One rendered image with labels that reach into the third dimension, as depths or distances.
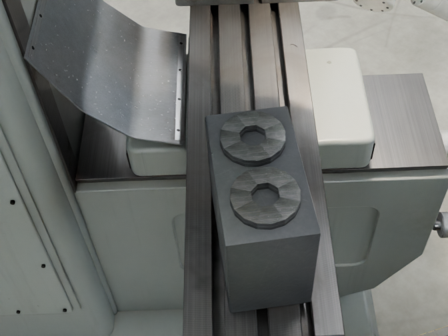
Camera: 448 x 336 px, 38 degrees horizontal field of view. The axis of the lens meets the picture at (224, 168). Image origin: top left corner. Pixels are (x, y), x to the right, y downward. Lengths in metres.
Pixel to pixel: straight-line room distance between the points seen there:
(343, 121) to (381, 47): 1.53
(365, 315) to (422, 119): 0.62
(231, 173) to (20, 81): 0.45
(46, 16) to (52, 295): 0.72
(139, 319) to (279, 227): 1.09
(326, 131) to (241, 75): 0.20
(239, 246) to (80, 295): 0.91
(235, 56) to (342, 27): 1.65
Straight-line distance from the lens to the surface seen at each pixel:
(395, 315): 2.10
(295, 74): 1.26
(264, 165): 0.87
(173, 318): 1.84
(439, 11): 1.12
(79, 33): 1.30
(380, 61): 2.78
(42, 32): 1.20
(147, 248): 1.57
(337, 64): 1.45
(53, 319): 1.80
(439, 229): 1.59
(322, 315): 0.97
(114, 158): 1.41
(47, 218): 1.40
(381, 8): 1.07
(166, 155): 1.30
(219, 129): 0.91
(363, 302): 1.88
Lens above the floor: 1.86
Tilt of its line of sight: 52 degrees down
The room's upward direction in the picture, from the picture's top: 4 degrees counter-clockwise
